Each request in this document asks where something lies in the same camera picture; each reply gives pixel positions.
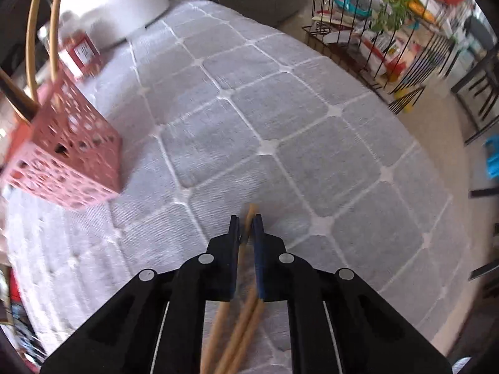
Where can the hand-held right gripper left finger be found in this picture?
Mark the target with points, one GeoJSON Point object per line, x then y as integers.
{"type": "Point", "coordinates": [218, 272]}

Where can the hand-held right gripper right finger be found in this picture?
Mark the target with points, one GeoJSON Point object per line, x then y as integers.
{"type": "Point", "coordinates": [273, 272]}

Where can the light bamboo chopstick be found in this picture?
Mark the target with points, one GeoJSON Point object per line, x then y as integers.
{"type": "Point", "coordinates": [214, 339]}
{"type": "Point", "coordinates": [29, 46]}
{"type": "Point", "coordinates": [54, 27]}

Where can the pink perforated utensil holder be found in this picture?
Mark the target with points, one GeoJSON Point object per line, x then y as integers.
{"type": "Point", "coordinates": [78, 156]}

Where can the grey checked tablecloth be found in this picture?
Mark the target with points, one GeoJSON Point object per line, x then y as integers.
{"type": "Point", "coordinates": [292, 144]}

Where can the black dining chair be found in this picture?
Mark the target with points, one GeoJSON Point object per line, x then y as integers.
{"type": "Point", "coordinates": [485, 272]}
{"type": "Point", "coordinates": [479, 78]}

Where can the small yellow packet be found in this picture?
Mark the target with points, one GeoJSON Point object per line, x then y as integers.
{"type": "Point", "coordinates": [407, 99]}

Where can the blue plastic stool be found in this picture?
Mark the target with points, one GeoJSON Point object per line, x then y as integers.
{"type": "Point", "coordinates": [493, 159]}

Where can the glass jar with red label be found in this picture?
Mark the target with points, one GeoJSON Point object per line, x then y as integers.
{"type": "Point", "coordinates": [84, 52]}

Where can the white electric pot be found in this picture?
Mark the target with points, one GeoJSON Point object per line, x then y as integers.
{"type": "Point", "coordinates": [117, 7]}

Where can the black microwave oven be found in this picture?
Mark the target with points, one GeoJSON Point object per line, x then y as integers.
{"type": "Point", "coordinates": [13, 35]}

